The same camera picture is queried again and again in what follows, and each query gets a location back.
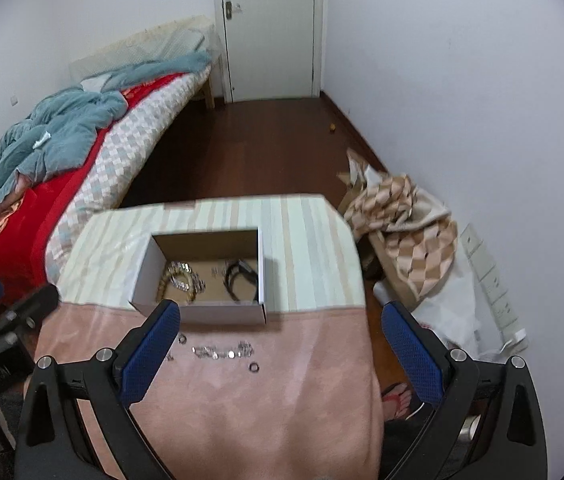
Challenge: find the white plastic bag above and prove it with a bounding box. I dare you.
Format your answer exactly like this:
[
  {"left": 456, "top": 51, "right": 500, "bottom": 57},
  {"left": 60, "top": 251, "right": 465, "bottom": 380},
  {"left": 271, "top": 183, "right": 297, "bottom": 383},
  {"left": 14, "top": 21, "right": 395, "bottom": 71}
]
[{"left": 372, "top": 255, "right": 505, "bottom": 361}]

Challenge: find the wooden bed leg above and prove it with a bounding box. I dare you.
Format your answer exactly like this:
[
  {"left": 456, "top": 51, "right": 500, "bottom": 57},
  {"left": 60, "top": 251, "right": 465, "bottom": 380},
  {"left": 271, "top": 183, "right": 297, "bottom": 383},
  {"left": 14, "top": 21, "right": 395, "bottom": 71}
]
[{"left": 201, "top": 52, "right": 223, "bottom": 109}]

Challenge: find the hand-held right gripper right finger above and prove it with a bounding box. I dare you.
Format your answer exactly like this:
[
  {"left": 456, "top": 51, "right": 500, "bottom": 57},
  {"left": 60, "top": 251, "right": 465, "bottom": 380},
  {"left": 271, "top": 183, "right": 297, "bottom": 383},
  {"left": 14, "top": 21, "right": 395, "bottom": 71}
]
[{"left": 381, "top": 300, "right": 549, "bottom": 480}]

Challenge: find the silver chain bracelet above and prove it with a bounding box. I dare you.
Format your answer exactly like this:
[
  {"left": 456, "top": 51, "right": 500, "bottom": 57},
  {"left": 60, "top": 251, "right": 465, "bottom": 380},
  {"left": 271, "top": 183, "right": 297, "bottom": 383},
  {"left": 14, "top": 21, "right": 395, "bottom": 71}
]
[{"left": 191, "top": 341, "right": 255, "bottom": 360}]

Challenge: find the black cord necklace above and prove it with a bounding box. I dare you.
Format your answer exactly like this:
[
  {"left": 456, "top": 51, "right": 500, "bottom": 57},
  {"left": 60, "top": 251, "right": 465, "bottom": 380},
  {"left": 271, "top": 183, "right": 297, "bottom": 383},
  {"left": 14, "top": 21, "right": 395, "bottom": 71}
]
[{"left": 222, "top": 258, "right": 261, "bottom": 304}]

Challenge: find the white power strip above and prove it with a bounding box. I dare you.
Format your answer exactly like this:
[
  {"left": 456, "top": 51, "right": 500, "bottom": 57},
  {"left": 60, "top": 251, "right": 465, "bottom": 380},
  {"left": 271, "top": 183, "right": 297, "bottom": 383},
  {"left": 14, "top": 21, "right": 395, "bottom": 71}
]
[{"left": 459, "top": 222, "right": 531, "bottom": 352}]

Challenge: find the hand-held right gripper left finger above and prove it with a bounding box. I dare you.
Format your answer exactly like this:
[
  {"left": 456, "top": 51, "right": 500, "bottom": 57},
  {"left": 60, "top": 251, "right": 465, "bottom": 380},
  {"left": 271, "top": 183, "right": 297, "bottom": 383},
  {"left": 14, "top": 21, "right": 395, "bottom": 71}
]
[{"left": 14, "top": 300, "right": 183, "bottom": 480}]

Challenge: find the gold and silver chain jewellery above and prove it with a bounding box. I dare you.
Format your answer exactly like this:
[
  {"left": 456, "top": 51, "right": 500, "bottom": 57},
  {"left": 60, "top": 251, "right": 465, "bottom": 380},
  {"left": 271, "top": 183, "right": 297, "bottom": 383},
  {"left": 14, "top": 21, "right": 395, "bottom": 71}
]
[{"left": 156, "top": 265, "right": 198, "bottom": 305}]

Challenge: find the white door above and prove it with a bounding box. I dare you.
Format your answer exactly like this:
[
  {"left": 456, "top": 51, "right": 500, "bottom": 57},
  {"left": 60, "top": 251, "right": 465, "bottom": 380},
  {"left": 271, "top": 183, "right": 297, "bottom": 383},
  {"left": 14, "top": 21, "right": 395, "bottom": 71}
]
[{"left": 218, "top": 0, "right": 325, "bottom": 104}]

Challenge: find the pink towel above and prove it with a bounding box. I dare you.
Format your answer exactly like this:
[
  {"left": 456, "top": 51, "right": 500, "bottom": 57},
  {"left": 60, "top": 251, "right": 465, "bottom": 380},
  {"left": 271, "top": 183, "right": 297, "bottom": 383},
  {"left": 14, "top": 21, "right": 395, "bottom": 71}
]
[{"left": 23, "top": 299, "right": 387, "bottom": 480}]

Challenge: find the striped cloth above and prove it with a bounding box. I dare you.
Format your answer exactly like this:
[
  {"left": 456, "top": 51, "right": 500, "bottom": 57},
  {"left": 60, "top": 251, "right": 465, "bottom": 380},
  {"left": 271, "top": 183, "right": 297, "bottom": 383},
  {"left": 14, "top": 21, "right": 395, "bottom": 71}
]
[{"left": 56, "top": 193, "right": 368, "bottom": 312}]

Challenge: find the bed with red blanket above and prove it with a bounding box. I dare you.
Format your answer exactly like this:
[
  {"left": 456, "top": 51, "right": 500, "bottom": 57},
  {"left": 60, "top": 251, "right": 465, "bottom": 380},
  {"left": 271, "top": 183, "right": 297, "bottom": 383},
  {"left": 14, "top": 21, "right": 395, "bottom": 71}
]
[{"left": 0, "top": 72, "right": 198, "bottom": 307}]

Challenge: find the white lace headboard cover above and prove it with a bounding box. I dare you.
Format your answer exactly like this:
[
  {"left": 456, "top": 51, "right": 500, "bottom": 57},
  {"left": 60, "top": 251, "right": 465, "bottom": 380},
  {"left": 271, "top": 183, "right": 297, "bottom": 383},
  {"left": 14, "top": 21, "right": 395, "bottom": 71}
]
[{"left": 69, "top": 14, "right": 220, "bottom": 79}]

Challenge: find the red slipper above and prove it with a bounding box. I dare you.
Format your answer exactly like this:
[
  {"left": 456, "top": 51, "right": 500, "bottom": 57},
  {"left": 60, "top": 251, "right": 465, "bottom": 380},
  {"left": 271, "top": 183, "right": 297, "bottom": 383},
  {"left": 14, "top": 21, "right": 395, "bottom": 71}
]
[{"left": 381, "top": 381, "right": 417, "bottom": 422}]

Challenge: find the white cardboard box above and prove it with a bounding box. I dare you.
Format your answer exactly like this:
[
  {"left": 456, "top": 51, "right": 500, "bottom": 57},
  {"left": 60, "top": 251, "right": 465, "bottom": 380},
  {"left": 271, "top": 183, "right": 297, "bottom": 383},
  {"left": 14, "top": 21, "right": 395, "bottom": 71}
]
[{"left": 128, "top": 228, "right": 268, "bottom": 326}]

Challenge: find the silver link bracelet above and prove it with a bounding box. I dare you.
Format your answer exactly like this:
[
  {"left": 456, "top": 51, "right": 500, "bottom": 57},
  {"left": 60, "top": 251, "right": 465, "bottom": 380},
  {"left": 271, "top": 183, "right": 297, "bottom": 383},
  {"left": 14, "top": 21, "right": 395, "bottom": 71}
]
[{"left": 168, "top": 261, "right": 209, "bottom": 295}]

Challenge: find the beige checked blanket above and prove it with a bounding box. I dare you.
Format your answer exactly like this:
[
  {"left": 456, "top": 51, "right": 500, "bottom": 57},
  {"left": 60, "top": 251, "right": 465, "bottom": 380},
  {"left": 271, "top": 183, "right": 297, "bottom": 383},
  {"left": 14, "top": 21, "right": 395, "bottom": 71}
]
[{"left": 343, "top": 174, "right": 459, "bottom": 302}]

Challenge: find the blue-grey blanket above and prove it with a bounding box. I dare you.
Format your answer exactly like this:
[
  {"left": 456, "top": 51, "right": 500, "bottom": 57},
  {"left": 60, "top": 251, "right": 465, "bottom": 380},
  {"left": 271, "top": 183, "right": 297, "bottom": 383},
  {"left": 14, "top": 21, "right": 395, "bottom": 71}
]
[{"left": 0, "top": 50, "right": 213, "bottom": 242}]

